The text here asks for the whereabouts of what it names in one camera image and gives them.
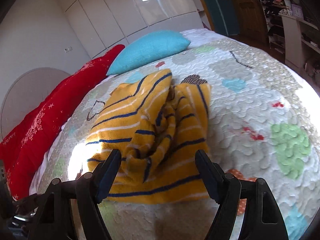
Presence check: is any white open shelf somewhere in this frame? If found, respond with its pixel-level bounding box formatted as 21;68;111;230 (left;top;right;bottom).
262;2;320;80

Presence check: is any blue pillow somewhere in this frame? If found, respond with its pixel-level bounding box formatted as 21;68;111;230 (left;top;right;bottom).
106;30;191;76

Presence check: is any red embroidered pillow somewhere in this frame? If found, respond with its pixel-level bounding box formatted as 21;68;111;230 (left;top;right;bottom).
0;44;125;200

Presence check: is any round grey headboard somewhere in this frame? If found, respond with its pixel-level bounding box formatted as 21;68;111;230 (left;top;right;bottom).
0;67;72;143

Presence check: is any bed with patterned quilt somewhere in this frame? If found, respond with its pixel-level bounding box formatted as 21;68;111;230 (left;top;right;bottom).
37;39;320;240

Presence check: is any yellow striped sweater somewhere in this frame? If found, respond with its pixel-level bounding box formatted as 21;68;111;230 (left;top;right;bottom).
84;69;212;204

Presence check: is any wooden door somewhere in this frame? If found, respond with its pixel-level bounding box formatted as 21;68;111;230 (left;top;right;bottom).
222;0;269;45

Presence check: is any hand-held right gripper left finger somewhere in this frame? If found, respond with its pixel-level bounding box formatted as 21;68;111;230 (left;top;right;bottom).
27;149;122;240

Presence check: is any glossy white wardrobe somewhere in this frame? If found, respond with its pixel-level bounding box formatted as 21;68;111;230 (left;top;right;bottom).
65;0;204;59

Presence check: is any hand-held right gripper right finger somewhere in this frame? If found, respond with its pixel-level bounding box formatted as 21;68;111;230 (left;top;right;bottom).
194;149;288;240

